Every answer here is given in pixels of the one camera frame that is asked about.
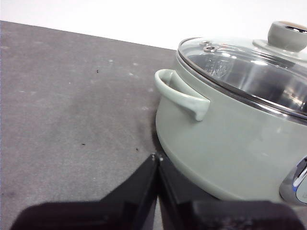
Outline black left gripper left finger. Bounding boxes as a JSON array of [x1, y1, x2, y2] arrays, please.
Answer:
[[14, 153, 159, 230]]

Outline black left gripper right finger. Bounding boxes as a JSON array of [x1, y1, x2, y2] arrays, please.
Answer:
[[158, 157, 305, 230]]

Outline glass lid with green knob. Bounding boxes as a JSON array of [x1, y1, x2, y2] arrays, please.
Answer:
[[176, 20, 307, 126]]

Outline pale green electric steamer pot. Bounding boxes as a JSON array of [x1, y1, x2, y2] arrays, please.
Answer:
[[154, 35, 307, 207]]

